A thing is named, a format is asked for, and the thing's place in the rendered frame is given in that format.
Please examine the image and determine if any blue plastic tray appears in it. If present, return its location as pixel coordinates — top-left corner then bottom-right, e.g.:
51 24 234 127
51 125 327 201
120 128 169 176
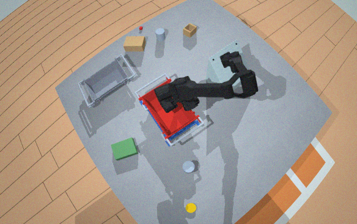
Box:
139 100 200 146

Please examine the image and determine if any green rectangular block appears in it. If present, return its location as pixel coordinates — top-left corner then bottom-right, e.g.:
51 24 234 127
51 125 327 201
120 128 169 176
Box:
111 137 138 160

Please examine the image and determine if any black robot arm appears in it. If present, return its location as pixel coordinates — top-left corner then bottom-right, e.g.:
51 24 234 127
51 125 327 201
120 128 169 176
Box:
154 51 258 111

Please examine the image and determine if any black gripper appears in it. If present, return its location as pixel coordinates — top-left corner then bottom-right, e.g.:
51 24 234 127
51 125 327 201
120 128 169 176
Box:
160 97 178 113

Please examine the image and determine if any tan cardboard box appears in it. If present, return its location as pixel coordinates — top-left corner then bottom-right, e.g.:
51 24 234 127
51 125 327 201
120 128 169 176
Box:
123 36 146 52

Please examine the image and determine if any pale blue cylinder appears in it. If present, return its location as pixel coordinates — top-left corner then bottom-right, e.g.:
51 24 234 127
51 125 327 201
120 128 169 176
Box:
183 161 195 174
155 28 166 41

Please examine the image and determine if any small tan open box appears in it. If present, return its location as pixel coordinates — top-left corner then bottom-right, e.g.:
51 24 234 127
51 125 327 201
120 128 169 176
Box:
183 23 197 37

